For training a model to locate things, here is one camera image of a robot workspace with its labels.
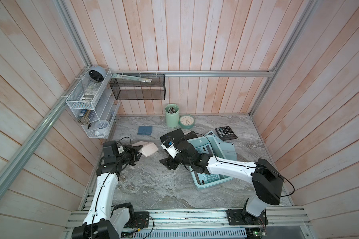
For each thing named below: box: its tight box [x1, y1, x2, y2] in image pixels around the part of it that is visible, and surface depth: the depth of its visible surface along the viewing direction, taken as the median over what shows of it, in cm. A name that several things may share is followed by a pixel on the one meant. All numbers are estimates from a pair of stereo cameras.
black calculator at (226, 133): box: [215, 125, 238, 141], surface depth 109 cm
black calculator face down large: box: [160, 128, 185, 147], surface depth 104 cm
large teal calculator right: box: [204, 130, 221, 143], surface depth 106 cm
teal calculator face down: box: [217, 141, 237, 161], surface depth 99 cm
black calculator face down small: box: [184, 130, 198, 140], surface depth 104 cm
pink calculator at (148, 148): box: [131, 140, 159, 157], surface depth 83 cm
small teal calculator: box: [197, 172, 230, 185], surface depth 83 cm
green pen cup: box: [164, 103, 180, 128], surface depth 106 cm
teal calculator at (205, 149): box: [194, 143, 214, 155], surface depth 94 cm
